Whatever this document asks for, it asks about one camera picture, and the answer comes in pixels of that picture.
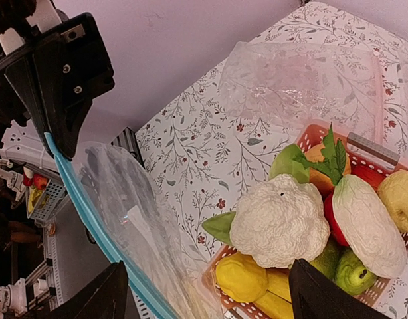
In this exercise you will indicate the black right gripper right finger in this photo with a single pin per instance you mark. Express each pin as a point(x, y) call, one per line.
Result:
point(314, 296)

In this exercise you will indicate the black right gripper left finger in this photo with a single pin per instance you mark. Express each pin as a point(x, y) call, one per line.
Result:
point(103, 297)

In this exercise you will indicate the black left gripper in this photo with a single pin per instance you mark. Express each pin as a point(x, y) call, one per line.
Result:
point(57, 85)

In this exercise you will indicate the white toy cauliflower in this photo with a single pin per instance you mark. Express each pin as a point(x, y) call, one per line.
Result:
point(276, 222)

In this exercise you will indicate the clear zip top bag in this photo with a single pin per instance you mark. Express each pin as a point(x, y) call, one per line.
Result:
point(132, 222)

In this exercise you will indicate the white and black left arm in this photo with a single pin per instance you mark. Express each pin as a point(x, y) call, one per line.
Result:
point(23, 24)

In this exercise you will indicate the crumpled clear plastic bag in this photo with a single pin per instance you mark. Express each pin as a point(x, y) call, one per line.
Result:
point(288, 84)

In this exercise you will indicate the yellow green toy mango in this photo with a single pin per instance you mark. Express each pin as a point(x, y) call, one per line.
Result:
point(327, 261)

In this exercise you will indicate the yellow toy banana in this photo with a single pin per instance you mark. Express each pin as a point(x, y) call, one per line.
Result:
point(276, 302)

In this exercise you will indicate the green toy pear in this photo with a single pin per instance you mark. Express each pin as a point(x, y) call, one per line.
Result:
point(351, 274)

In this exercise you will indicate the yellow toy lemon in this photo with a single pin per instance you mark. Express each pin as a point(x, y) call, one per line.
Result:
point(240, 278)

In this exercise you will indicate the white toy napa cabbage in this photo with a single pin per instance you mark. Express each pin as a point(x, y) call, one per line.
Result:
point(368, 227)

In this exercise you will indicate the floral patterned table mat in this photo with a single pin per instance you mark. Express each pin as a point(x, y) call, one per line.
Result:
point(203, 160)

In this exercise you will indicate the aluminium left floor rail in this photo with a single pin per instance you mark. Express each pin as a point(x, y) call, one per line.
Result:
point(127, 140)

